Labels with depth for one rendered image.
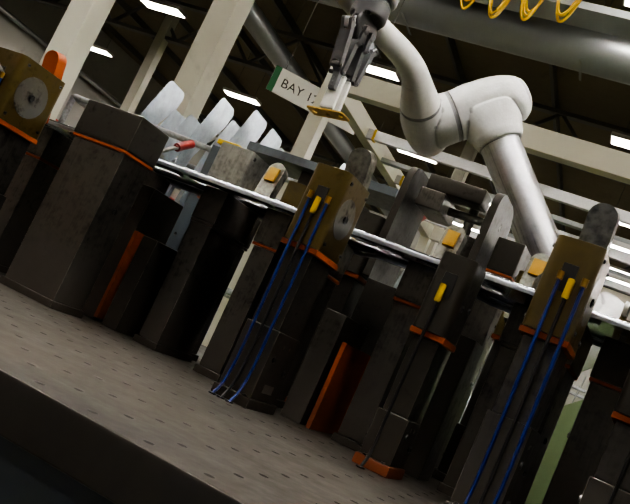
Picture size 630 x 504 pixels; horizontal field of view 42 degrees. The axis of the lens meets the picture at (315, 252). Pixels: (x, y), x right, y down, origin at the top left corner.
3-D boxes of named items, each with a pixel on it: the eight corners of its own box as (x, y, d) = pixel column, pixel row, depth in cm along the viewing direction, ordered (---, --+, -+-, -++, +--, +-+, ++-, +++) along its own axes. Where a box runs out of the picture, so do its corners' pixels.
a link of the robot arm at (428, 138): (391, 93, 205) (443, 76, 205) (400, 137, 221) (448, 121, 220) (407, 131, 198) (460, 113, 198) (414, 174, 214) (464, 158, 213)
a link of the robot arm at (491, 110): (545, 385, 196) (634, 357, 195) (555, 378, 181) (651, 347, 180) (439, 107, 218) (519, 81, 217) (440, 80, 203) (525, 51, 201)
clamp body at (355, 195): (196, 389, 107) (305, 152, 111) (236, 400, 118) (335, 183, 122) (235, 410, 104) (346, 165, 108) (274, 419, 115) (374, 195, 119)
